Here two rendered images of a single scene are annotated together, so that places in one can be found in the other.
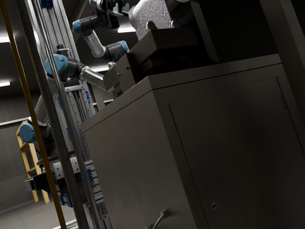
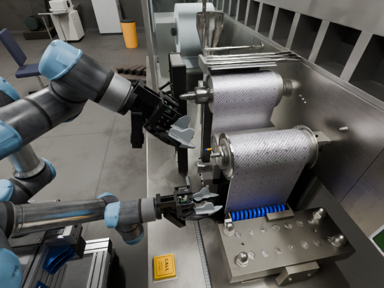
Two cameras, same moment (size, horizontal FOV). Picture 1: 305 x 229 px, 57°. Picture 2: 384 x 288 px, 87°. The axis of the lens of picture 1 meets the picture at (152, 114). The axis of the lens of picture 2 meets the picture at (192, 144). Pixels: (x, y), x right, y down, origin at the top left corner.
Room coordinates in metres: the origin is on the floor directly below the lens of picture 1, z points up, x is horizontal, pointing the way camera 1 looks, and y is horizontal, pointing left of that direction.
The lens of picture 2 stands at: (1.14, 0.37, 1.69)
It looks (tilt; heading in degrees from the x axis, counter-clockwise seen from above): 40 degrees down; 293
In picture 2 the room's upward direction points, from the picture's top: straight up
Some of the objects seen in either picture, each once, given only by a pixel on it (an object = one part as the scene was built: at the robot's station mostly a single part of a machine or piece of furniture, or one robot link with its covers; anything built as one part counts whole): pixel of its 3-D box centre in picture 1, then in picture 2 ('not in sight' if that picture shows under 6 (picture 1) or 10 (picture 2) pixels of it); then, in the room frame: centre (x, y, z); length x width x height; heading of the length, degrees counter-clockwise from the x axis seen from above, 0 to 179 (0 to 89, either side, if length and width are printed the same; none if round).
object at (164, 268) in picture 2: not in sight; (164, 266); (1.33, 0.17, 0.91); 0.07 x 0.07 x 0.02; 32
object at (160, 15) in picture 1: (155, 37); (260, 193); (1.09, -0.10, 1.11); 0.23 x 0.01 x 0.18; 32
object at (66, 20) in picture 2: not in sight; (67, 20); (7.32, -4.74, 0.53); 2.24 x 0.56 x 1.06; 121
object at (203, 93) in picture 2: not in sight; (203, 95); (1.37, -0.29, 1.34); 0.06 x 0.06 x 0.06; 32
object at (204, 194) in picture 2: not in sight; (205, 193); (1.26, -0.03, 1.12); 0.09 x 0.03 x 0.06; 41
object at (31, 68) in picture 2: not in sight; (31, 66); (4.80, -1.70, 0.51); 0.59 x 0.56 x 1.01; 26
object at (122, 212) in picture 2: not in sight; (125, 214); (1.47, 0.13, 1.11); 0.11 x 0.08 x 0.09; 32
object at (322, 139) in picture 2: not in sight; (317, 137); (0.96, -0.25, 1.28); 0.06 x 0.05 x 0.02; 32
